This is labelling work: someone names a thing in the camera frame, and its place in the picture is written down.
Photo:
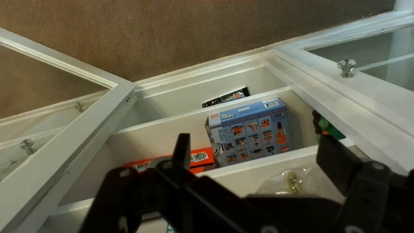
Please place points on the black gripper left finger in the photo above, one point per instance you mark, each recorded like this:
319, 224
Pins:
173, 198

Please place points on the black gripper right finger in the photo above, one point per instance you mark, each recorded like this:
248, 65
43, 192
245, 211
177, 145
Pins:
376, 198

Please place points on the white wooden cupboard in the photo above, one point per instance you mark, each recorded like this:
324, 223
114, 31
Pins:
173, 124

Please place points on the white glass pane cupboard door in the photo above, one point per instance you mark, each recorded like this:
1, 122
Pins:
345, 98
65, 163

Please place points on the flat red orange box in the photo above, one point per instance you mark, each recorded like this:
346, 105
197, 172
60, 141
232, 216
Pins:
201, 155

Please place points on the clear bag with gold item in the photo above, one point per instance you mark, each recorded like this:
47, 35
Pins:
293, 181

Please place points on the green plastic toy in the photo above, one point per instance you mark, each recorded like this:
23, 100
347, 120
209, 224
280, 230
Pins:
328, 127

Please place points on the blue printed toy box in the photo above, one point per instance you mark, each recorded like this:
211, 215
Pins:
250, 133

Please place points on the black marker pen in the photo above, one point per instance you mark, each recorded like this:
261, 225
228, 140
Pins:
227, 97

